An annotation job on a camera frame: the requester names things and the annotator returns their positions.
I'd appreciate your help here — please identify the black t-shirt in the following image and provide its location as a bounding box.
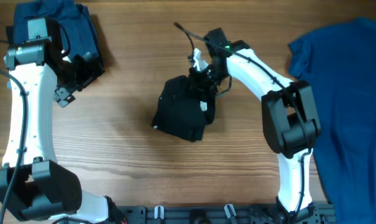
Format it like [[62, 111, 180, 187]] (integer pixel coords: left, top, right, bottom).
[[151, 75, 216, 142]]

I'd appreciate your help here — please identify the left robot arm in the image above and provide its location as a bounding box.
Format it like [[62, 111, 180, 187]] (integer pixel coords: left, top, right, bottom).
[[0, 17, 127, 223]]

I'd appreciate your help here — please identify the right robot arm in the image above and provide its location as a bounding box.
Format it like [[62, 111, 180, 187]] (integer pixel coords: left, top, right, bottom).
[[186, 29, 321, 223]]

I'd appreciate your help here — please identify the folded blue denim shirt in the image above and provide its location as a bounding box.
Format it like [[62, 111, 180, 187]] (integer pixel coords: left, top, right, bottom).
[[13, 0, 101, 58]]

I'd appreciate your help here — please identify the blue t-shirt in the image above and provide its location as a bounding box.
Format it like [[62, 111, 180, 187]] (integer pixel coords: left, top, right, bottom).
[[289, 18, 376, 223]]

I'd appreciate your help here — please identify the left black cable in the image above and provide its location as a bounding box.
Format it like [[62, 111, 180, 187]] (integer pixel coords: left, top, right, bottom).
[[0, 39, 72, 224]]

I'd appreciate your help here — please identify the black cable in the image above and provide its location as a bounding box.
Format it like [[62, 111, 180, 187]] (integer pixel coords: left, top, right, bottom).
[[0, 39, 72, 224], [173, 21, 314, 220]]

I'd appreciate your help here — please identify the right black cable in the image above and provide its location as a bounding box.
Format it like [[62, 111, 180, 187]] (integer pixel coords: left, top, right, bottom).
[[173, 21, 314, 220]]

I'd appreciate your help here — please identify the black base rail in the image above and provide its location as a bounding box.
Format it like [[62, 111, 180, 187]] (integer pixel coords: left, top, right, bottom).
[[119, 203, 337, 224]]

